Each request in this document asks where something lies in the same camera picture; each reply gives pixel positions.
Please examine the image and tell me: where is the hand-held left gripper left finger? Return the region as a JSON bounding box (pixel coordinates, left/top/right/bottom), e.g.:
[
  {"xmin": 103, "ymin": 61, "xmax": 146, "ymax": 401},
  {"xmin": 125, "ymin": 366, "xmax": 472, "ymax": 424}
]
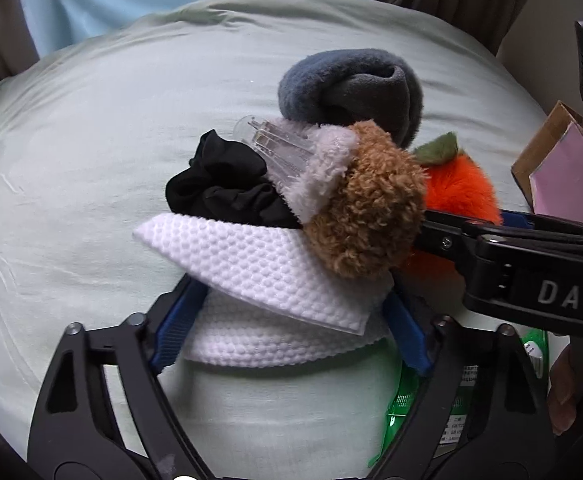
[{"xmin": 26, "ymin": 275, "xmax": 222, "ymax": 480}]

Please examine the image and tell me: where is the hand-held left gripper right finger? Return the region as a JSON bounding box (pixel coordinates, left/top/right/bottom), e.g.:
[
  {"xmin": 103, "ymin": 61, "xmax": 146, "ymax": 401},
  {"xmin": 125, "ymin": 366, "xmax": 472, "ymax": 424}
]
[{"xmin": 370, "ymin": 291, "xmax": 558, "ymax": 480}]

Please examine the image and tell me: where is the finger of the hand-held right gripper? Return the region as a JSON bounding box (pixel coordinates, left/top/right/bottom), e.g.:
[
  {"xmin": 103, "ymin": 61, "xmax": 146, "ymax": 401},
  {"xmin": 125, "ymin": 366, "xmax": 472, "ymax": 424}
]
[
  {"xmin": 414, "ymin": 209, "xmax": 485, "ymax": 265},
  {"xmin": 499, "ymin": 211, "xmax": 583, "ymax": 241}
]

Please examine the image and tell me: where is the brown curly plush toy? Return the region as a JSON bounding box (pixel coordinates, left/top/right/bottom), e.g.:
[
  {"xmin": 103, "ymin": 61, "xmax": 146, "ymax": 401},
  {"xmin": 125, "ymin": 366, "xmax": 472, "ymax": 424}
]
[{"xmin": 302, "ymin": 121, "xmax": 428, "ymax": 278}]

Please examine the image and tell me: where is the white mesh cloth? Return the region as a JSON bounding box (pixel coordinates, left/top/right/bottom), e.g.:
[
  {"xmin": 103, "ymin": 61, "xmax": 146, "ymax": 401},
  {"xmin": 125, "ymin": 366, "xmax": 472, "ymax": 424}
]
[{"xmin": 132, "ymin": 212, "xmax": 397, "ymax": 367}]

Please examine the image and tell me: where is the person's right hand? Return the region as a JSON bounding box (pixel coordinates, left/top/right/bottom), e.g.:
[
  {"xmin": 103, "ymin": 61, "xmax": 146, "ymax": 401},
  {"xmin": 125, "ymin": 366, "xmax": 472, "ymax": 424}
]
[{"xmin": 546, "ymin": 344, "xmax": 583, "ymax": 437}]

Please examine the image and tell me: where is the orange plush fruit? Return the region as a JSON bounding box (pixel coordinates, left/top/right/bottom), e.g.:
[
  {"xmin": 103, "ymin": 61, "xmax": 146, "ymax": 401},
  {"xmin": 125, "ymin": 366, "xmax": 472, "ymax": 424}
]
[{"xmin": 401, "ymin": 131, "xmax": 503, "ymax": 271}]

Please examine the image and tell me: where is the pink paper sheet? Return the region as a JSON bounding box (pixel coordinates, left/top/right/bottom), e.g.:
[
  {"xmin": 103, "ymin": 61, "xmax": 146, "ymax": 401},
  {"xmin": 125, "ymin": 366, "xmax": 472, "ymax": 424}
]
[{"xmin": 529, "ymin": 122, "xmax": 583, "ymax": 227}]

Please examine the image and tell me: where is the green plastic packet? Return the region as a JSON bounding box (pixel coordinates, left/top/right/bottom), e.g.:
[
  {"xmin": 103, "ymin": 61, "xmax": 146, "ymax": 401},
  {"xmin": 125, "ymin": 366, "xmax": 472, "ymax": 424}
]
[{"xmin": 369, "ymin": 329, "xmax": 549, "ymax": 468}]

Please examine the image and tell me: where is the cardboard box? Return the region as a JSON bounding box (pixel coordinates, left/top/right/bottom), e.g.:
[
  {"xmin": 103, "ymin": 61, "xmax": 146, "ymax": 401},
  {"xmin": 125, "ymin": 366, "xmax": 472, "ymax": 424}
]
[{"xmin": 511, "ymin": 101, "xmax": 583, "ymax": 228}]

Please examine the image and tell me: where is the black fabric scrunchie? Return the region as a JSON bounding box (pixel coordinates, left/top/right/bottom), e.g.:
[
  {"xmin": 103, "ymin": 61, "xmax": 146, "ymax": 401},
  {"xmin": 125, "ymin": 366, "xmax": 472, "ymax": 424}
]
[{"xmin": 165, "ymin": 129, "xmax": 302, "ymax": 231}]

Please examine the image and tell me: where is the blue-grey fluffy sock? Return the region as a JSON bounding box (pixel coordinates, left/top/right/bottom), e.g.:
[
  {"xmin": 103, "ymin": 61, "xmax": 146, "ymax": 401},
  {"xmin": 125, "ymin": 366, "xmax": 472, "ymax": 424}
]
[{"xmin": 277, "ymin": 48, "xmax": 425, "ymax": 147}]

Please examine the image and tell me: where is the clear plastic hair claw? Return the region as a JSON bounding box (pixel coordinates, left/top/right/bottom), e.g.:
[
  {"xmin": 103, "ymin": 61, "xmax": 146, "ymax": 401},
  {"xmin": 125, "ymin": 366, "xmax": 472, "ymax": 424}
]
[{"xmin": 232, "ymin": 115, "xmax": 322, "ymax": 196}]

